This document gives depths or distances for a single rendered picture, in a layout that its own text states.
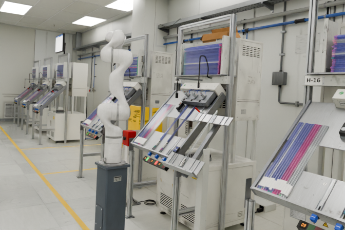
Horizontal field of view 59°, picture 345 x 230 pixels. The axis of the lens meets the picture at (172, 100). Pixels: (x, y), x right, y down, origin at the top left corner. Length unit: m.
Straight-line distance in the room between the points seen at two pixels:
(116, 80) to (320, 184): 1.37
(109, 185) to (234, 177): 1.17
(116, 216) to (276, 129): 2.48
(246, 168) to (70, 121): 4.70
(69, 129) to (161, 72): 3.46
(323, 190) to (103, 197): 1.36
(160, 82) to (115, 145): 1.91
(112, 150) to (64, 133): 4.72
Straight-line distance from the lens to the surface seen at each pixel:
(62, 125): 6.86
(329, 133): 1.90
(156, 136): 2.72
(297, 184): 1.73
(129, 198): 3.08
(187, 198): 2.80
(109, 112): 2.13
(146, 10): 5.93
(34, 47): 10.90
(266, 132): 4.19
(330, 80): 2.06
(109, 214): 2.26
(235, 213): 2.97
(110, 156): 2.18
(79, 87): 6.90
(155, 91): 3.89
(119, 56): 2.14
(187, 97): 2.74
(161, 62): 3.95
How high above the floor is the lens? 1.24
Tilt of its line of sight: 2 degrees down
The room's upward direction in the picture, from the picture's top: 3 degrees clockwise
